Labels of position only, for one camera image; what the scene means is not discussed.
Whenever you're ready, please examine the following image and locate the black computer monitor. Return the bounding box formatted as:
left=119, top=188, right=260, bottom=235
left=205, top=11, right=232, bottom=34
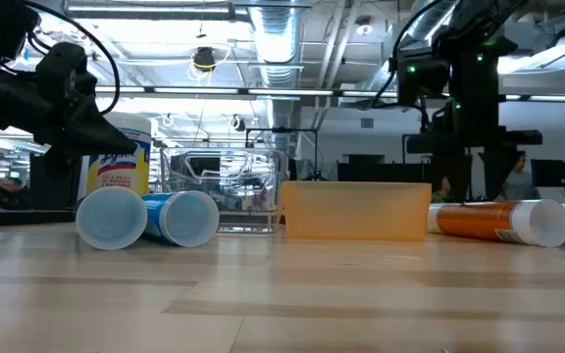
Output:
left=531, top=159, right=565, bottom=189

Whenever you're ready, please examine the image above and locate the person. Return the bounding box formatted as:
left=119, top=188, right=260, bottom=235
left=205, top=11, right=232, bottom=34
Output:
left=500, top=150, right=542, bottom=202

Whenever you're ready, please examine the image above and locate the black cabinet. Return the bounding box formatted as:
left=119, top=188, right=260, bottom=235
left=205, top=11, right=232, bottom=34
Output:
left=336, top=154, right=434, bottom=183

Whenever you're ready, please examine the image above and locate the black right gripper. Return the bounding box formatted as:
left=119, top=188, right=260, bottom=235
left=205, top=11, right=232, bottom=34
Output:
left=406, top=127, right=543, bottom=202

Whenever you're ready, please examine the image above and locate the overhead light bar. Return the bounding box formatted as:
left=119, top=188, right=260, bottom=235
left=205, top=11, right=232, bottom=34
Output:
left=93, top=85, right=565, bottom=104

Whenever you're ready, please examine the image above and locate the black overhead camera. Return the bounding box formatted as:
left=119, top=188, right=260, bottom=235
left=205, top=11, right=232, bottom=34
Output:
left=193, top=46, right=218, bottom=74

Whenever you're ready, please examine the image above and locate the yellow Lysol wipes canister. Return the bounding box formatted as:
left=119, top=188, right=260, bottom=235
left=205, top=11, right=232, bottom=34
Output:
left=77, top=113, right=152, bottom=197

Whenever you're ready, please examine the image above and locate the orange sealant tube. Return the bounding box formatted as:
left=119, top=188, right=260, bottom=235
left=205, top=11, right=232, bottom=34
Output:
left=427, top=198, right=565, bottom=248

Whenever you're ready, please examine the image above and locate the clear plastic bin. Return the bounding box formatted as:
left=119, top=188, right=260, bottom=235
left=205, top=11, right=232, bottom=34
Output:
left=159, top=146, right=288, bottom=234

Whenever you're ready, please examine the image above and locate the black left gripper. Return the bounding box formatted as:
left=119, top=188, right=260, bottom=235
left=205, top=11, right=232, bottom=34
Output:
left=0, top=41, right=139, bottom=164

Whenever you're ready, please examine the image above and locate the orange translucent plastic bin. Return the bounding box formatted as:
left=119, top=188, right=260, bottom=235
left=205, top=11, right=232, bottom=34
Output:
left=282, top=180, right=433, bottom=242

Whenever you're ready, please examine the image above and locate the blue silicone tube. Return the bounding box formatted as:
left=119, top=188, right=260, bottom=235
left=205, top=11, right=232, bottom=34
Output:
left=75, top=186, right=149, bottom=251
left=140, top=189, right=221, bottom=248

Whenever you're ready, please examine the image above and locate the silver ventilation duct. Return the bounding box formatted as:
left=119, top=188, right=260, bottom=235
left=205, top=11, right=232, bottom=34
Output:
left=247, top=0, right=309, bottom=143

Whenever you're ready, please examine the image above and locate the black metal table frame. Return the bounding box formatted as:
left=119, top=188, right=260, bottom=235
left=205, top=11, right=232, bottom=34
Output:
left=0, top=208, right=77, bottom=229

